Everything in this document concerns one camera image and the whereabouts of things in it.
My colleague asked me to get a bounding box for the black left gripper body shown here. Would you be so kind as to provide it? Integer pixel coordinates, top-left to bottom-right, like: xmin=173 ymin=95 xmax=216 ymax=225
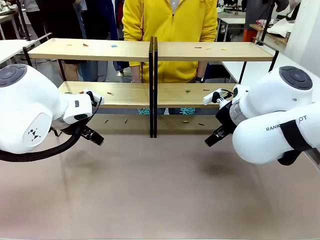
xmin=80 ymin=124 xmax=95 ymax=139

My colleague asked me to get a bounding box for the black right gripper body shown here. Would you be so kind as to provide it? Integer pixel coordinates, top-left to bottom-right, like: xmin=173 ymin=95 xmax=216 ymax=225
xmin=215 ymin=101 xmax=237 ymax=131

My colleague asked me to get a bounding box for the person's left forearm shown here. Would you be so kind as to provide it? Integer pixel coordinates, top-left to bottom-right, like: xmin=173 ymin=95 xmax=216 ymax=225
xmin=196 ymin=61 xmax=209 ymax=84

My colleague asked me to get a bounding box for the person's right forearm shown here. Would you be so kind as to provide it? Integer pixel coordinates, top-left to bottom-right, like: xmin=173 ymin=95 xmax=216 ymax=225
xmin=129 ymin=64 xmax=142 ymax=84

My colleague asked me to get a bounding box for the white side table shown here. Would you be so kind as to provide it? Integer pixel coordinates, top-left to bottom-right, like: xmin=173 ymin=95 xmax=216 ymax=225
xmin=0 ymin=38 xmax=41 ymax=65
xmin=221 ymin=52 xmax=291 ymax=85

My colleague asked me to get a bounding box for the orange background object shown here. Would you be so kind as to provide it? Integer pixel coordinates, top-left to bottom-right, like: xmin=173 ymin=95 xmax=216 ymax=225
xmin=242 ymin=28 xmax=256 ymax=43

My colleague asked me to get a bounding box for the white background desk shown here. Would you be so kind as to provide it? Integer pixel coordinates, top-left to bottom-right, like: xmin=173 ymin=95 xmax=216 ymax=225
xmin=216 ymin=11 xmax=247 ymax=43

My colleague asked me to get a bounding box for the black tripod stand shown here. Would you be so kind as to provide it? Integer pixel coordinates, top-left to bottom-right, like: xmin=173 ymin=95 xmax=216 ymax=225
xmin=252 ymin=0 xmax=277 ymax=47

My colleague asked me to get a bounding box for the person in yellow hoodie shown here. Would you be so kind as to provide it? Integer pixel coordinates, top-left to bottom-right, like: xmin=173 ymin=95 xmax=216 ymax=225
xmin=121 ymin=0 xmax=219 ymax=116

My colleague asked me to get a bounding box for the person in blue coat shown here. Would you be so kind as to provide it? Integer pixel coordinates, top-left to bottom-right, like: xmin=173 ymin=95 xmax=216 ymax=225
xmin=79 ymin=0 xmax=125 ymax=82

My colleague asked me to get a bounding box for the person in black shorts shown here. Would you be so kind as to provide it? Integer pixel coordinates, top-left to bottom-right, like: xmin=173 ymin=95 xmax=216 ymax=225
xmin=24 ymin=0 xmax=85 ymax=82

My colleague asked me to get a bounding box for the black stand pole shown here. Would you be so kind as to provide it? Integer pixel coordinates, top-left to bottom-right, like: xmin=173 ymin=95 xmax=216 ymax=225
xmin=16 ymin=0 xmax=33 ymax=42

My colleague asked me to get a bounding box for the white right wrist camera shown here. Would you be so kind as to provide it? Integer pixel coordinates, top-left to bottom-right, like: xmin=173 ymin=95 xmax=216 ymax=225
xmin=202 ymin=88 xmax=235 ymax=106

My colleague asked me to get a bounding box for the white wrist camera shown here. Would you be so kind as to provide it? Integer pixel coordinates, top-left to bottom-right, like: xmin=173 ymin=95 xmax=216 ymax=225
xmin=202 ymin=88 xmax=235 ymax=106
xmin=82 ymin=88 xmax=105 ymax=107

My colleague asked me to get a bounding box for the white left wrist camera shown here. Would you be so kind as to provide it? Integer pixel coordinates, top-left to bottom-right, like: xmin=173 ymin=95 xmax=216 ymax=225
xmin=82 ymin=88 xmax=105 ymax=107

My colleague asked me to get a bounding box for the wooden shelf unit black frame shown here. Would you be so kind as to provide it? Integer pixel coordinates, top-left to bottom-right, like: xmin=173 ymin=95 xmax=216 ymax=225
xmin=22 ymin=36 xmax=155 ymax=139
xmin=152 ymin=36 xmax=280 ymax=139

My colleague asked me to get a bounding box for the black strap on arm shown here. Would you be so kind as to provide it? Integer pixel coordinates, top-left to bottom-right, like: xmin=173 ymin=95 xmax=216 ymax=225
xmin=276 ymin=119 xmax=314 ymax=166

